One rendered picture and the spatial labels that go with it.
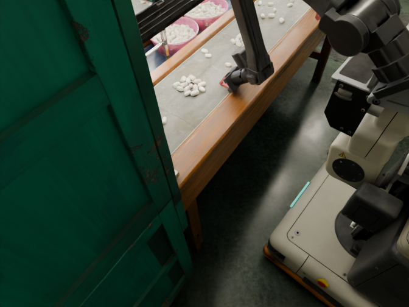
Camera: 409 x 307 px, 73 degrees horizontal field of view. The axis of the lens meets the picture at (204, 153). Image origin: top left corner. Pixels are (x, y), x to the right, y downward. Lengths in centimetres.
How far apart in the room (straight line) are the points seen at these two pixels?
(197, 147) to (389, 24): 63
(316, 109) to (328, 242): 117
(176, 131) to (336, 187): 88
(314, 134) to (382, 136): 120
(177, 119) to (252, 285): 93
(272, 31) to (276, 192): 91
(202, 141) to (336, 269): 79
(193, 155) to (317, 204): 74
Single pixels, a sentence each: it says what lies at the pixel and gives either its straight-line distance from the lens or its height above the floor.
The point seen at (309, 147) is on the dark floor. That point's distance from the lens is 202.
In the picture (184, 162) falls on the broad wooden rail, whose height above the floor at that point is 76.
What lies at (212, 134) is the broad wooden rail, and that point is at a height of 76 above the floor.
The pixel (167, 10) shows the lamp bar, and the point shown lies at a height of 108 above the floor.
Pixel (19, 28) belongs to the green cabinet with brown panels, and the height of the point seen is 138.
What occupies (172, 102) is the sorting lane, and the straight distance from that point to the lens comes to 117.
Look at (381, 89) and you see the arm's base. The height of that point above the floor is 117.
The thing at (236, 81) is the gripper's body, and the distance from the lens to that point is 111.
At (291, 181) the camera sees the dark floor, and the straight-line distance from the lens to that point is 183.
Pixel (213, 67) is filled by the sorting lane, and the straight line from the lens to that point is 133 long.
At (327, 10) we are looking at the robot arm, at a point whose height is 125.
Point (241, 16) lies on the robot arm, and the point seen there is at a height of 112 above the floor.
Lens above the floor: 153
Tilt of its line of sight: 53 degrees down
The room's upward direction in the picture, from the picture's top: 5 degrees counter-clockwise
